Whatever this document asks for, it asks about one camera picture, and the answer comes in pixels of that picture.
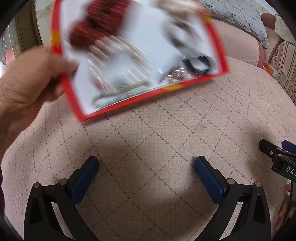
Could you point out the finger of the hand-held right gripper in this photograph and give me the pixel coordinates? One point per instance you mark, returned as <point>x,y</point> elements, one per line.
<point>269,148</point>
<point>289,147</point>

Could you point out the stained glass window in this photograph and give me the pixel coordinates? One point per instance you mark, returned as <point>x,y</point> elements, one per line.
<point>11,46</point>

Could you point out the striped beige cushion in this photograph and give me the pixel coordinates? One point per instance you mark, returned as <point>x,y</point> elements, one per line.
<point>286,64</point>

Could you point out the black silver hair clip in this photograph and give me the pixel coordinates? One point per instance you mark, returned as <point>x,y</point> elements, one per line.
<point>175,74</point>

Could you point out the grey quilted pillow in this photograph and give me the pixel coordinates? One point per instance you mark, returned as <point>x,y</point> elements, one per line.
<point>240,18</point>

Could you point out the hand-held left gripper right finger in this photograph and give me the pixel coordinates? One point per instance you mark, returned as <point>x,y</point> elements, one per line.
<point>209,178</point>

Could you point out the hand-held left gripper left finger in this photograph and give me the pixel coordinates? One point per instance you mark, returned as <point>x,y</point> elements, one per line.
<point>84,178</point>

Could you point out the person's right hand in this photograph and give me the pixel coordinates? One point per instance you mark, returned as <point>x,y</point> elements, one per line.
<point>282,212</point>

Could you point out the another person's forearm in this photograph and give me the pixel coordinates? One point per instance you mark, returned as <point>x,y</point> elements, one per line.
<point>13,134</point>

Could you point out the red-bordered white tray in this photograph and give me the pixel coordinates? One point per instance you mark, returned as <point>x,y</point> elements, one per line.
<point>143,69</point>

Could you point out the orange white small box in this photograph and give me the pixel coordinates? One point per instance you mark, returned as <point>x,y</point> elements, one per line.
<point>270,69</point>

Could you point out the red polka dot scrunchie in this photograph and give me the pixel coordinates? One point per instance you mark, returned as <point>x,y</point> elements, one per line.
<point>97,25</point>

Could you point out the dark wooden door frame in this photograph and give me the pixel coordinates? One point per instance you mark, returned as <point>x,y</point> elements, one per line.
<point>29,25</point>

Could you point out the pink bolster pillow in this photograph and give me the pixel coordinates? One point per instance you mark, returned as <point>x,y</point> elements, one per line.
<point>242,47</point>

